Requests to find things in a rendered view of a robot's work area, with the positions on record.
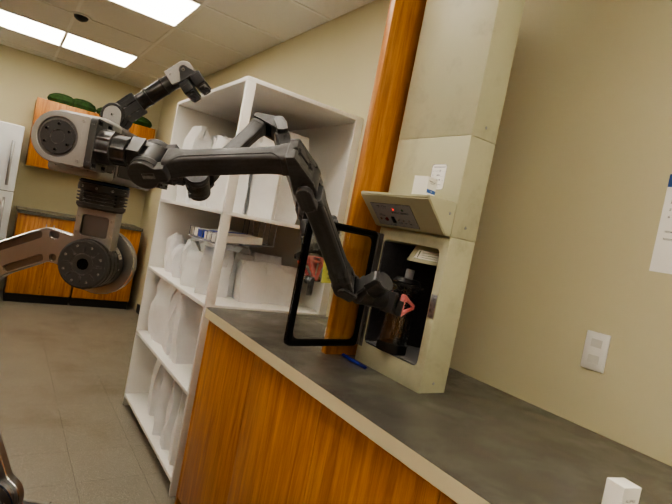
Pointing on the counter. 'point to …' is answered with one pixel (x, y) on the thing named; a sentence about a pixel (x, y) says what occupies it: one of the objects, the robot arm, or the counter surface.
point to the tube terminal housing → (417, 378)
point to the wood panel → (385, 115)
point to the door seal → (301, 286)
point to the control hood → (441, 223)
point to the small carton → (424, 185)
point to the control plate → (395, 214)
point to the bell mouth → (424, 255)
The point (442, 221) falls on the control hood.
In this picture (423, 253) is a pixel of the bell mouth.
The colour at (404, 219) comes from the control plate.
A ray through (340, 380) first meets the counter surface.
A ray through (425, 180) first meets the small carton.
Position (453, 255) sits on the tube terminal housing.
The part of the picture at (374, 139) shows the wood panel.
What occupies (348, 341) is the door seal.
